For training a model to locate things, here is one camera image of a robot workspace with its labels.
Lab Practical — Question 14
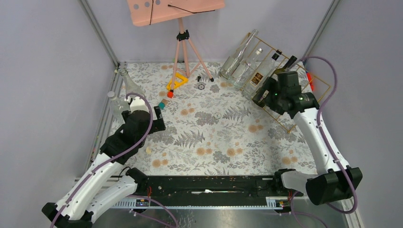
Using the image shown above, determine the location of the short clear glass bottle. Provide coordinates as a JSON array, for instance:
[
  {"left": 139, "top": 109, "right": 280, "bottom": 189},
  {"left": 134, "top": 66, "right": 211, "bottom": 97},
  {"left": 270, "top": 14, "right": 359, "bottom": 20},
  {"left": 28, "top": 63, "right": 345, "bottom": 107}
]
[{"left": 107, "top": 91, "right": 130, "bottom": 124}]

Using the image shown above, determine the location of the clear bottle black cap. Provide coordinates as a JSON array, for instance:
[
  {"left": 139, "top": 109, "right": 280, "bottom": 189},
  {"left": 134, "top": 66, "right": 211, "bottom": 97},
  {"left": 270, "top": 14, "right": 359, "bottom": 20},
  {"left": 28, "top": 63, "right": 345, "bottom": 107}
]
[{"left": 242, "top": 49, "right": 282, "bottom": 99}]

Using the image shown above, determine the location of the frosted champagne bottle dark label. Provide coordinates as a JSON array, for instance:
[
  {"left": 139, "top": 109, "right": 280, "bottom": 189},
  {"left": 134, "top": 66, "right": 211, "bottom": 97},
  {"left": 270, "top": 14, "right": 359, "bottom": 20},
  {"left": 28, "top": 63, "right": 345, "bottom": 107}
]
[{"left": 119, "top": 68, "right": 145, "bottom": 97}]

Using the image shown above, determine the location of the dark green wine bottle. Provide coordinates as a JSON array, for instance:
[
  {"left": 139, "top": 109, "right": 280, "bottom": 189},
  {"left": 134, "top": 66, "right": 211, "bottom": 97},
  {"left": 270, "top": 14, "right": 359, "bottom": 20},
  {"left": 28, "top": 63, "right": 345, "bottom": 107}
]
[{"left": 252, "top": 56, "right": 298, "bottom": 108}]

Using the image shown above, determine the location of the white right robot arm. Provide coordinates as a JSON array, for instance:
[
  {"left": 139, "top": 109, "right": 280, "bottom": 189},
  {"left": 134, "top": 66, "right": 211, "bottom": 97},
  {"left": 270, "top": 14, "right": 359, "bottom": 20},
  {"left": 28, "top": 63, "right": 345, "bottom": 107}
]
[{"left": 149, "top": 71, "right": 363, "bottom": 209}]

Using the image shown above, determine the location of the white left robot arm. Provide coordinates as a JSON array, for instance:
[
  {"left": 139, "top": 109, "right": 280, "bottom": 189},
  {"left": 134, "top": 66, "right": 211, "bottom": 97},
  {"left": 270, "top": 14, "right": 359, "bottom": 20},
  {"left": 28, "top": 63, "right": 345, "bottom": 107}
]
[{"left": 42, "top": 106, "right": 166, "bottom": 228}]

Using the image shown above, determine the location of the red object behind rack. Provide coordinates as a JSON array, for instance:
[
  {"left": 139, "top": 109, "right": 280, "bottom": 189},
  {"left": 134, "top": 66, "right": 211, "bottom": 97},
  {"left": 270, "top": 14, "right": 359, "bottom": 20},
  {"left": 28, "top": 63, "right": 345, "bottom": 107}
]
[{"left": 306, "top": 72, "right": 315, "bottom": 91}]

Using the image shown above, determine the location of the clear bottle silver cap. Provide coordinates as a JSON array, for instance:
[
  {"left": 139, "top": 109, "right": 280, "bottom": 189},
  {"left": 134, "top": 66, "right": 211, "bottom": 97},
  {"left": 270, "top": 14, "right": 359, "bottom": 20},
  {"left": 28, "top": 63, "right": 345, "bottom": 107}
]
[{"left": 229, "top": 48, "right": 263, "bottom": 89}]

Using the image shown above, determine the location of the tall clear glass bottle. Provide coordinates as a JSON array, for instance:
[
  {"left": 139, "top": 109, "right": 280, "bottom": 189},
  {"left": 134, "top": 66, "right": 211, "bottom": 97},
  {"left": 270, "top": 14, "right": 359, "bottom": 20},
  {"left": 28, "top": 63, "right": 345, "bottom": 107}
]
[{"left": 219, "top": 29, "right": 259, "bottom": 79}]

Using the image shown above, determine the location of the floral table cloth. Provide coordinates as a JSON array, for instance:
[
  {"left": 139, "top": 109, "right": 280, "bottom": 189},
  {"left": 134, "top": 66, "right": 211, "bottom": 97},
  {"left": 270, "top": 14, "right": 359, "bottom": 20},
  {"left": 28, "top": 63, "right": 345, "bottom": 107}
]
[{"left": 125, "top": 62, "right": 316, "bottom": 176}]

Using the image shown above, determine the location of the pink music stand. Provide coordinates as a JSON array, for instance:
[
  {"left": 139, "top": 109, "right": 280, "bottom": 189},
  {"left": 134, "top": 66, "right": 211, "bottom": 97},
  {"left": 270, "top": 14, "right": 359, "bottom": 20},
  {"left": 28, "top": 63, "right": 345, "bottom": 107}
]
[{"left": 127, "top": 0, "right": 225, "bottom": 92}]

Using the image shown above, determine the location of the gold wire wine rack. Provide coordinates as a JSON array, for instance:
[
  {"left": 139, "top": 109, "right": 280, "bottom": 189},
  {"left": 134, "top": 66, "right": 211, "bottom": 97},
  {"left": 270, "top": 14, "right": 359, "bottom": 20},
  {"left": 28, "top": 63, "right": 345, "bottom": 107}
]
[{"left": 234, "top": 32, "right": 332, "bottom": 134}]

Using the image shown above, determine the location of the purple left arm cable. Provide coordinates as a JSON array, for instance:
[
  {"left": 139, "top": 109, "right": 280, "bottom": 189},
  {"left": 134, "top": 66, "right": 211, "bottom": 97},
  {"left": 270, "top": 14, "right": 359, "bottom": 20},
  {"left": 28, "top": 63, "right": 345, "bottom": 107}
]
[{"left": 49, "top": 93, "right": 179, "bottom": 228}]

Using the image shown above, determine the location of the yellow triangle frame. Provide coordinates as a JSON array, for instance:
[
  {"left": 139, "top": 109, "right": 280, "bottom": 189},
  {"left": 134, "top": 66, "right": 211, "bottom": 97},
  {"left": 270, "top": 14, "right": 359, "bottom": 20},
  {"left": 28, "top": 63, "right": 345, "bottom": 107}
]
[{"left": 166, "top": 73, "right": 189, "bottom": 90}]

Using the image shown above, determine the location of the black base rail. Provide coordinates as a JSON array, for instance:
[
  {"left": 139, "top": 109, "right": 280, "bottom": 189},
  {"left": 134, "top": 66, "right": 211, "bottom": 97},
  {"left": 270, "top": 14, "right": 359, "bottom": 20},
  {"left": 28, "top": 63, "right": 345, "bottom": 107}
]
[{"left": 130, "top": 175, "right": 295, "bottom": 208}]

